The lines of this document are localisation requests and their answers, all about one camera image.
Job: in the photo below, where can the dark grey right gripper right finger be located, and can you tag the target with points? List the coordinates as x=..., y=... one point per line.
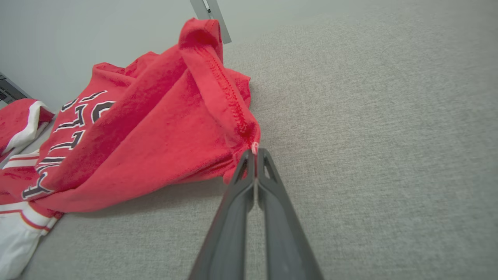
x=284, y=241

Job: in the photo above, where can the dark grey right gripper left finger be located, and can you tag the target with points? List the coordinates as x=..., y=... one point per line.
x=225, y=233

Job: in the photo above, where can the red Bulls shirt white sleeves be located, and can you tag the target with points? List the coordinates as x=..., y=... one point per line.
x=148, y=147

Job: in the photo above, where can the red Bulls shorts white stripe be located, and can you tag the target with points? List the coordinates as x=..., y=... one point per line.
x=15, y=120

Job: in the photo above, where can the grey fabric sofa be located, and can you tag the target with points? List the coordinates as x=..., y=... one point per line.
x=369, y=155

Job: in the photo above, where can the aluminium partition post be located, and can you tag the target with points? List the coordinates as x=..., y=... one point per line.
x=223, y=31

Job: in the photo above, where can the grey partition frame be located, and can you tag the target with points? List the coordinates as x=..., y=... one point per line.
x=9, y=91

